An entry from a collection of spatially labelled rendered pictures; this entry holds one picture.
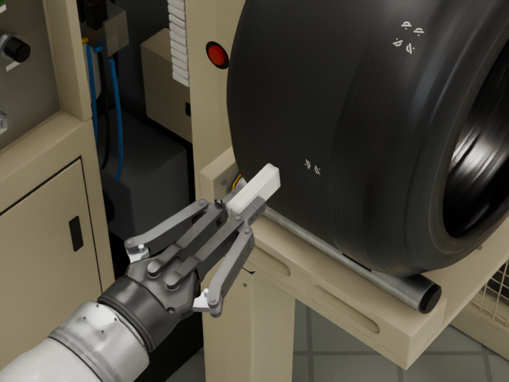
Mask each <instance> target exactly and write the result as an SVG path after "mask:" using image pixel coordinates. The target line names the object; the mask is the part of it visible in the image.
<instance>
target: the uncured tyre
mask: <svg viewBox="0 0 509 382"><path fill-rule="evenodd" d="M405 14H406V15H407V16H409V17H412V18H413V19H415V20H418V21H419V22H421V23H424V24H426V25H427V26H429V29H428V31H427V33H426V35H425V36H424V38H423V41H422V42H421V44H420V47H419V48H418V50H417V53H416V55H415V56H414V59H413V60H412V59H410V58H407V57H405V56H403V55H401V54H399V53H397V52H395V51H393V50H391V49H389V48H388V47H389V44H390V42H391V41H392V38H393V36H394V35H395V32H396V30H397V29H398V26H399V24H400V23H401V21H402V19H403V17H404V15H405ZM226 106H227V114H228V120H229V125H230V134H231V140H232V144H233V152H234V156H235V159H236V163H237V166H238V168H239V171H240V173H241V175H242V177H243V178H244V180H245V182H246V183H249V182H250V181H251V180H252V179H253V178H254V177H255V176H256V175H257V174H258V173H259V172H260V171H261V170H262V169H263V168H264V167H265V166H266V165H267V164H268V163H270V164H271V165H273V166H274V167H276V168H278V169H279V179H280V187H279V188H278V189H277V191H276V192H275V193H274V194H273V195H272V196H271V197H270V198H269V199H268V200H267V201H266V202H265V203H266V205H267V206H268V207H270V208H272V209H273V210H274V211H276V212H278V213H279V214H281V215H282V216H284V217H285V218H288V219H289V220H290V221H292V222H294V223H295V224H297V225H298V226H300V227H302V228H304V229H305V230H307V231H308V232H310V233H312V234H313V235H315V236H316V237H318V238H320V239H321V240H323V241H324V242H326V243H328V244H330V245H331V246H333V247H334V248H336V249H338V250H339V251H340V252H343V253H344V254H346V255H347V256H349V257H350V258H353V259H354V260H355V261H357V262H359V263H360V264H362V265H363V266H365V267H366V268H369V269H370V270H373V271H378V272H381V273H384V274H389V275H392V276H395V277H409V276H412V275H416V274H422V273H425V272H428V271H434V270H438V269H441V268H446V267H448V266H451V265H453V264H455V263H457V262H459V261H460V260H462V259H463V258H465V257H467V256H468V255H469V254H470V253H471V252H473V251H474V250H475V249H477V248H478V247H479V246H480V245H481V244H483V243H484V242H485V241H486V240H487V239H488V238H489V237H490V236H491V235H492V234H493V233H494V232H495V231H496V230H497V229H498V228H499V226H500V225H501V224H502V223H503V222H504V221H505V219H506V218H507V217H508V216H509V0H245V4H244V6H243V9H242V13H241V15H240V18H239V22H238V25H237V28H236V33H235V36H234V40H233V46H232V50H231V54H230V62H229V68H228V75H227V85H226ZM303 154H306V155H307V156H309V157H311V158H313V159H314V160H316V161H318V162H320V163H321V164H323V175H322V180H319V179H318V178H316V177H315V176H313V175H311V174H309V173H308V172H306V171H304V170H302V162H303Z"/></svg>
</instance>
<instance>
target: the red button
mask: <svg viewBox="0 0 509 382"><path fill-rule="evenodd" d="M208 54H209V57H210V59H211V60H212V61H213V62H214V63H215V64H217V65H222V64H224V63H225V62H226V56H225V54H224V52H223V50H222V49H221V48H220V47H218V46H216V45H213V46H211V47H210V48H209V50H208Z"/></svg>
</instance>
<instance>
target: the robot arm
mask: <svg viewBox="0 0 509 382"><path fill-rule="evenodd" d="M279 187H280V179H279V169H278V168H276V167H274V166H273V165H271V164H270V163H268V164H267V165H266V166H265V167H264V168H263V169H262V170H261V171H260V172H259V173H258V174H257V175H256V176H255V177H254V178H253V179H252V180H251V181H250V182H249V183H248V184H247V185H246V186H245V187H244V186H242V185H238V186H236V187H235V188H234V189H233V191H231V192H230V193H229V194H228V195H227V196H226V197H225V198H224V199H221V198H216V199H214V203H211V202H208V201H207V199H199V200H197V201H195V202H193V203H192V204H191V205H189V206H187V207H186V208H184V209H183V210H182V211H179V212H178V213H176V214H175V215H173V216H172V217H170V218H168V219H167V220H165V221H164V222H162V223H161V224H159V225H158V226H156V227H154V228H153V229H151V230H150V231H148V232H147V233H144V234H142V235H139V236H135V237H131V238H129V239H127V240H125V242H124V245H125V248H126V252H127V255H128V257H129V259H130V261H131V263H130V264H129V265H128V267H127V269H126V273H125V275H124V276H123V277H119V278H118V279H116V280H115V281H114V282H113V283H112V284H111V285H110V286H109V287H108V288H107V289H106V290H105V291H104V292H103V293H102V294H101V295H100V296H99V297H98V298H97V302H94V301H85V302H83V303H82V304H81V305H80V306H79V307H78V308H77V309H76V310H75V311H74V312H73V313H72V314H70V315H69V316H68V317H67V318H66V319H65V320H64V321H63V322H62V323H61V324H60V325H59V326H58V327H57V328H56V329H54V330H53V331H52V332H51V333H50V334H49V336H48V337H46V338H45V339H44V340H43V341H42V342H41V343H40V344H38V345H37V346H35V347H34V348H32V349H31V350H29V351H27V352H24V353H22V354H20V355H19V356H18V357H16V358H15V359H14V360H12V361H11V362H10V363H8V364H7V365H6V366H5V367H4V368H3V369H2V370H0V382H133V381H134V380H135V379H136V378H137V377H138V376H139V375H140V374H141V373H142V372H143V371H144V370H145V369H146V368H147V367H148V364H149V357H148V352H152V351H153V350H154V349H155V348H156V347H157V346H158V345H159V344H160V343H161V342H162V341H163V340H164V339H165V338H166V337H167V336H168V335H169V334H170V332H171V331H172V330H173V329H174V328H175V326H176V325H177V323H178V322H179V321H181V320H183V319H184V318H188V317H190V316H191V315H192V314H193V313H194V312H210V315H211V317H213V318H218V317H220V316H221V314H222V310H223V301H224V298H225V296H226V294H227V293H228V291H229V290H230V287H231V286H232V285H233V282H234V281H235V279H236V277H237V276H238V274H239V272H240V271H241V269H242V267H243V265H244V263H245V262H246V260H247V259H248V257H249V255H250V254H251V251H252V250H253V248H254V247H255V238H254V234H253V230H252V228H251V227H250V226H251V225H252V224H253V223H254V222H255V221H256V220H257V219H258V218H259V217H260V216H261V214H263V213H264V211H265V209H266V203H265V202H266V201H267V200H268V199H269V198H270V197H271V196H272V195H273V194H274V193H275V192H276V191H277V189H278V188H279ZM227 218H229V221H228V222H227ZM224 224H225V225H224ZM214 234H215V235H214ZM180 237H181V238H180ZM211 237H212V238H211ZM178 239H179V240H178ZM176 240H178V241H177V242H176V243H173V242H175V241H176ZM208 240H209V241H208ZM205 243H206V244H205ZM167 246H168V247H167ZM202 246H203V247H202ZM165 247H167V248H166V249H165V250H164V251H163V252H162V253H161V254H160V255H155V256H152V257H149V256H151V255H154V254H155V253H157V252H159V251H161V250H162V249H164V248H165ZM225 254H227V255H226V257H225V259H224V260H223V262H222V263H221V265H220V267H219V268H218V270H217V272H216V274H215V275H214V277H213V279H212V281H211V283H210V286H209V289H204V291H203V292H202V294H201V295H200V296H199V297H198V298H197V293H198V285H199V284H200V283H201V282H202V281H203V280H204V278H205V275H206V274H207V273H208V272H209V270H210V269H212V268H213V266H215V265H216V263H218V262H219V260H221V259H222V257H224V256H225Z"/></svg>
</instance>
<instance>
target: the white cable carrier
mask: <svg viewBox="0 0 509 382"><path fill-rule="evenodd" d="M167 2H168V3H169V5H168V11H169V12H170V13H171V14H169V20H170V21H172V22H170V29H171V31H170V38H171V40H170V45H171V46H172V47H171V49H170V50H171V54H172V55H173V56H172V62H173V65H172V68H173V78H174V79H175V80H177V81H178V82H180V83H182V84H183V85H185V86H187V87H189V63H188V49H187V35H186V8H185V0H167Z"/></svg>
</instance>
